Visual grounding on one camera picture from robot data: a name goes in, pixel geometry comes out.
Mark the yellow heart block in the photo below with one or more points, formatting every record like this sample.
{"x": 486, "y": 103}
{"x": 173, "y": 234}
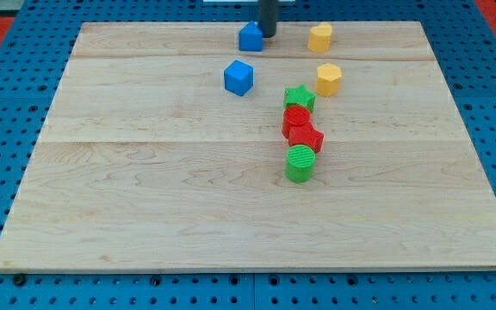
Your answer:
{"x": 320, "y": 38}

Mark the green cylinder block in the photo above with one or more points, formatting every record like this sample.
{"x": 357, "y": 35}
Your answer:
{"x": 300, "y": 160}

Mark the red cylinder block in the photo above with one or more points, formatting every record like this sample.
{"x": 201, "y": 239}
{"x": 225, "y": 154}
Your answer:
{"x": 294, "y": 116}

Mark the red star block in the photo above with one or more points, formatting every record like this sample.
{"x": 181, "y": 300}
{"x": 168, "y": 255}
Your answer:
{"x": 306, "y": 135}

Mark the green star block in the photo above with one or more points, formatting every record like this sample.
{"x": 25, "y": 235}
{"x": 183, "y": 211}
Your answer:
{"x": 299, "y": 95}

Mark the blue cube block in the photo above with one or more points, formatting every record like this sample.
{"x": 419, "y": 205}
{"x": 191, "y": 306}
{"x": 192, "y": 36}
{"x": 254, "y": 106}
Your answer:
{"x": 238, "y": 77}

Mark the wooden board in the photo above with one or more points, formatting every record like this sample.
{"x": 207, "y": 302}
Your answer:
{"x": 147, "y": 164}

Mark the yellow hexagon block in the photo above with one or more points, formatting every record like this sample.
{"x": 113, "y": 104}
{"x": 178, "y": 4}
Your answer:
{"x": 328, "y": 80}

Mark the blue triangular prism block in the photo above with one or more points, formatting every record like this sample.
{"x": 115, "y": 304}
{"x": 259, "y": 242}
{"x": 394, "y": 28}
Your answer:
{"x": 250, "y": 38}

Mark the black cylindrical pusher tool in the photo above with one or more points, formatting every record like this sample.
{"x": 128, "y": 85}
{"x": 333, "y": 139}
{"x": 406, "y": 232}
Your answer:
{"x": 267, "y": 16}

